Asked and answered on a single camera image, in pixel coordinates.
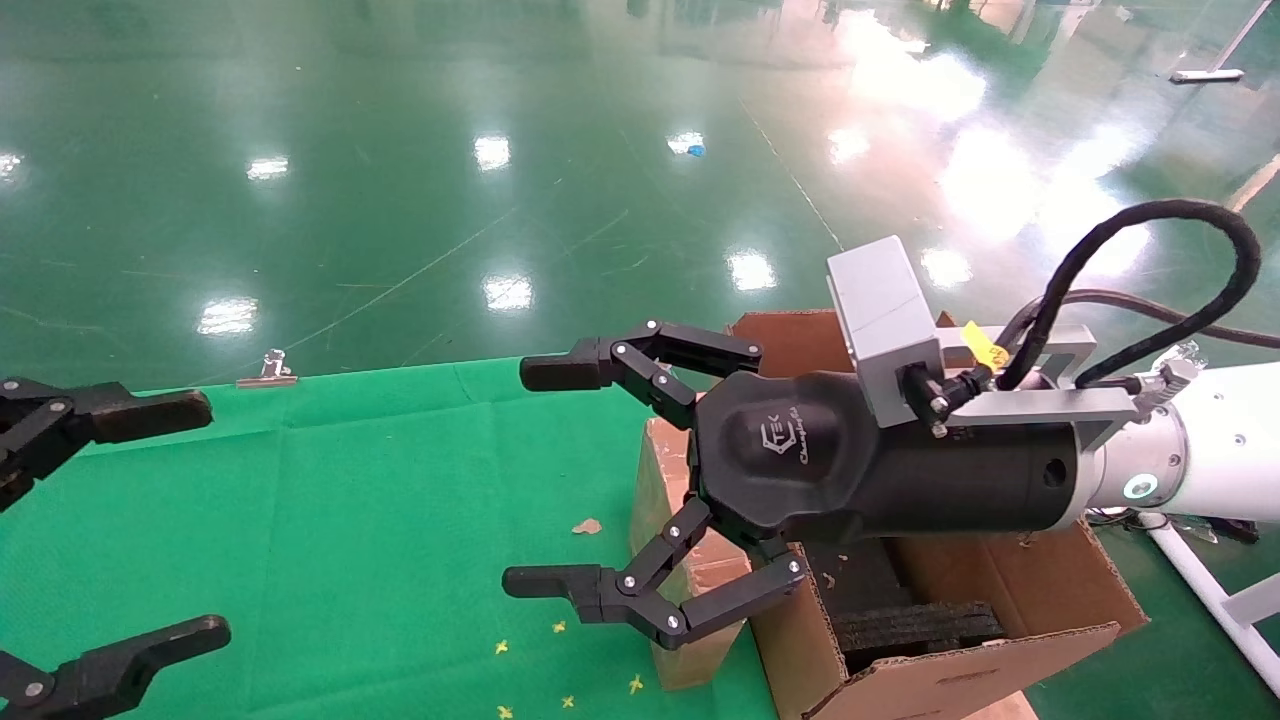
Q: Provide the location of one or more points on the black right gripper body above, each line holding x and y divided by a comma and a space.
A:
800, 470

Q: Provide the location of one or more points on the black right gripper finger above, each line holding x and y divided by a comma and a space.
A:
610, 592
620, 358

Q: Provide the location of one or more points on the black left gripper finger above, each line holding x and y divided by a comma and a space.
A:
110, 670
120, 415

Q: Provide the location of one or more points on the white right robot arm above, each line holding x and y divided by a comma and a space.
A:
1220, 440

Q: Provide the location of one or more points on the small cardboard scrap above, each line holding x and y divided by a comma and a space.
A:
586, 526

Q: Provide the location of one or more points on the large brown cardboard carton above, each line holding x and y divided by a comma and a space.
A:
1040, 590

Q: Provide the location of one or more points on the black foam liner sheet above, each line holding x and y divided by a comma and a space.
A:
850, 575

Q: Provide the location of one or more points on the silver binder clip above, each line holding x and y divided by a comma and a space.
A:
270, 372

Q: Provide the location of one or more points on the black ribbed foam block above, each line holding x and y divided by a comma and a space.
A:
920, 630

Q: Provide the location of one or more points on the white table foot bar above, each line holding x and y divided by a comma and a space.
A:
1205, 75

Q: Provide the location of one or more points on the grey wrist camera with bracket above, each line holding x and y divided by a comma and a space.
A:
880, 310

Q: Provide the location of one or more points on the white tubular table frame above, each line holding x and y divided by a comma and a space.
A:
1200, 590

